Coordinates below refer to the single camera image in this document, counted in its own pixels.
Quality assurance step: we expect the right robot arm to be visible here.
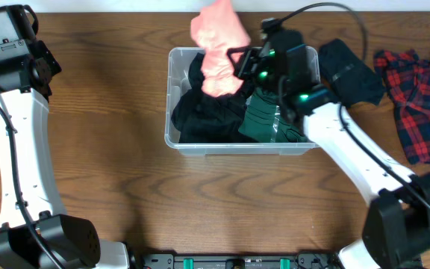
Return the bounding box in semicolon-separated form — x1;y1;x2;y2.
227;19;430;268

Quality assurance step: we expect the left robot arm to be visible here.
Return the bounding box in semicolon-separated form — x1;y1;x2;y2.
0;4;131;268

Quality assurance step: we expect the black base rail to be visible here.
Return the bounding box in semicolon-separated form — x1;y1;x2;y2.
142;253;343;269

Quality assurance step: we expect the black cable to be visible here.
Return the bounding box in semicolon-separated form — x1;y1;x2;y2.
0;85;65;269
278;1;430;247

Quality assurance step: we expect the right black cable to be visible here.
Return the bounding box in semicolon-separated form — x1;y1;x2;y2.
278;1;430;247

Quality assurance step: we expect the green cloth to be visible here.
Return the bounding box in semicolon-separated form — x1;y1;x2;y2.
238;88;308;143

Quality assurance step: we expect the clear plastic storage bin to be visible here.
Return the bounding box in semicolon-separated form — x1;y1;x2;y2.
164;47;318;156

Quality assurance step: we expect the dark cloth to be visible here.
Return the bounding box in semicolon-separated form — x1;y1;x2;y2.
318;39;386;108

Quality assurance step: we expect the pink cloth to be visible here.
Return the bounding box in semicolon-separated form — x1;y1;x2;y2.
190;0;251;97

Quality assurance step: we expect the large black shirt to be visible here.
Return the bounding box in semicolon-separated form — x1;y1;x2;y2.
171;53;255;143

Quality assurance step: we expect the red plaid shirt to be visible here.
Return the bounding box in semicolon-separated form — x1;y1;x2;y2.
373;49;430;164

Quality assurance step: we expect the left black cable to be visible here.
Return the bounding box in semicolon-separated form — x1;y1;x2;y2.
0;85;65;269

